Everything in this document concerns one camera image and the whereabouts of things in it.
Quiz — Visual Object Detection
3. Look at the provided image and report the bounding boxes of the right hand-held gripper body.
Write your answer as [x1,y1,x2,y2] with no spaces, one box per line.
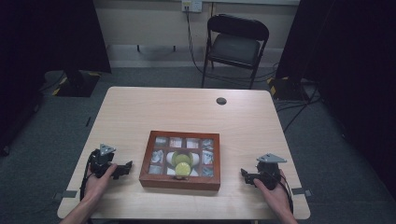
[254,152,288,191]

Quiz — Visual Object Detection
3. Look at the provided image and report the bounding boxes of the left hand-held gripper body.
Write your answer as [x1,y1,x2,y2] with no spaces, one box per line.
[89,143,125,179]

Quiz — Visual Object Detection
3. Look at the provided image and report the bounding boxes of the brown wooden compartment box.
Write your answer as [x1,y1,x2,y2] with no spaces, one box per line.
[138,130,221,191]

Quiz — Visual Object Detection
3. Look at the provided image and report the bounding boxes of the person's left hand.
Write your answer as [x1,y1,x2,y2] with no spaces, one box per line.
[82,163,119,206]

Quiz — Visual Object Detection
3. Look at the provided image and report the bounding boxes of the person's right hand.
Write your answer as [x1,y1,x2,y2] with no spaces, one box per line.
[252,169,292,217]

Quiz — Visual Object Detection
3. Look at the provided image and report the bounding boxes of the group of small pale packets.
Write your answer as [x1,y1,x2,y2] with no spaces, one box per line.
[148,135,215,178]

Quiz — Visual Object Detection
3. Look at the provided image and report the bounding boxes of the grey tape strip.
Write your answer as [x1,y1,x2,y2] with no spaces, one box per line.
[52,189,78,201]
[290,187,313,198]

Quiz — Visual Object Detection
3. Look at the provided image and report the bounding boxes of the white rounded object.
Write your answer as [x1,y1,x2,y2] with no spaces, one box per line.
[165,151,201,176]

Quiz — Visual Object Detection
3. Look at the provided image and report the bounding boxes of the black stand base yellow stripes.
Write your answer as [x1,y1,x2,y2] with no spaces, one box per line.
[50,70,103,98]
[266,76,310,102]

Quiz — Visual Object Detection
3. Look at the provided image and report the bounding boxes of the black folding chair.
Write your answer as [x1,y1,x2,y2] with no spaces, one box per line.
[201,13,270,90]

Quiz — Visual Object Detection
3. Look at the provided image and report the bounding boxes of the black curtain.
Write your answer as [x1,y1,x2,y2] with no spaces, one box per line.
[0,0,112,94]
[275,0,396,200]

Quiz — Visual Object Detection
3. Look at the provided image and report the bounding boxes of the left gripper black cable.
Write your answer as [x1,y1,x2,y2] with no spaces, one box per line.
[79,150,96,202]

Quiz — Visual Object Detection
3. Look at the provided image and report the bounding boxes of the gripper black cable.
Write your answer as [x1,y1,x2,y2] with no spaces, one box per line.
[279,173,294,215]
[79,150,96,202]

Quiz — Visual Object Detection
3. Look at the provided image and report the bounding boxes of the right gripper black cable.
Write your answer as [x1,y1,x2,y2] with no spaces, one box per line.
[279,173,294,215]

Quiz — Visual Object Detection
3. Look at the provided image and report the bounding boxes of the black floor cables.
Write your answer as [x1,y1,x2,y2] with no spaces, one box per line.
[274,81,323,133]

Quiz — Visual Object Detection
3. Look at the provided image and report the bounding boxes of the white wall outlet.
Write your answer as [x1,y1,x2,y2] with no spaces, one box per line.
[181,0,204,14]

